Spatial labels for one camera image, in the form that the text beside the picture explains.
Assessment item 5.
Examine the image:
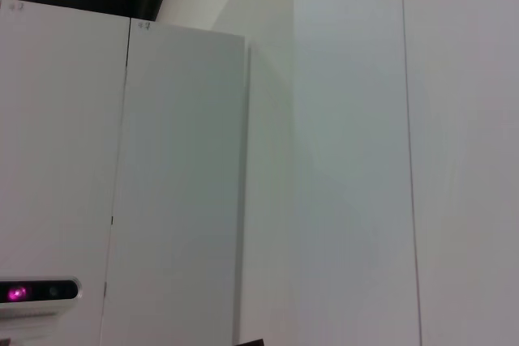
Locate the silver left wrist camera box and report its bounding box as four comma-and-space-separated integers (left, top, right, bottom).
0, 274, 84, 319

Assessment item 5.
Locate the white tall cabinet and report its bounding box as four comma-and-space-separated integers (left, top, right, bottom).
0, 0, 293, 346

